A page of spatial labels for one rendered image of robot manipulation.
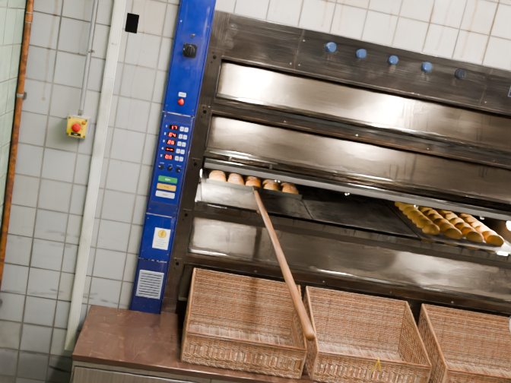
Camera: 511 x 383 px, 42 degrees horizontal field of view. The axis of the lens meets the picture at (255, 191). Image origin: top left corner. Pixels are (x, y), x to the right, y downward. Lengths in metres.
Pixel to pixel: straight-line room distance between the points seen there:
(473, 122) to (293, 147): 0.91
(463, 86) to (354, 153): 0.62
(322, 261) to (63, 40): 1.65
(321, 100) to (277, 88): 0.22
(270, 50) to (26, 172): 1.30
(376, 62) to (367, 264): 1.03
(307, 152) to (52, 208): 1.27
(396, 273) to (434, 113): 0.84
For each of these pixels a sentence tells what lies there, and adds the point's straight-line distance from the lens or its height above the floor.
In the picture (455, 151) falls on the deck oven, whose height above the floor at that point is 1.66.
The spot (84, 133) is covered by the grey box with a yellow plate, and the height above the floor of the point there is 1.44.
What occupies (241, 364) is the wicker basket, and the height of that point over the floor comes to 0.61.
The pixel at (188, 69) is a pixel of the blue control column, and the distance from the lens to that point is 3.14.
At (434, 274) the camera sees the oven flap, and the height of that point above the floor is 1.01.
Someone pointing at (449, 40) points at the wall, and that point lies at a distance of 3.38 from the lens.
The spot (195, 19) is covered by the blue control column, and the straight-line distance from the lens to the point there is 3.13.
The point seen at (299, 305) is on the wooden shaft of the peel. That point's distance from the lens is 2.23.
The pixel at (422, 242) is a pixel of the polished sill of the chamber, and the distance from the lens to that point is 3.53.
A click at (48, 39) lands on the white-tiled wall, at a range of 3.24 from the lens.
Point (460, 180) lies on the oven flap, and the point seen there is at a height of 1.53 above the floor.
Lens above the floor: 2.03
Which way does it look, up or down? 13 degrees down
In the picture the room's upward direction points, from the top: 12 degrees clockwise
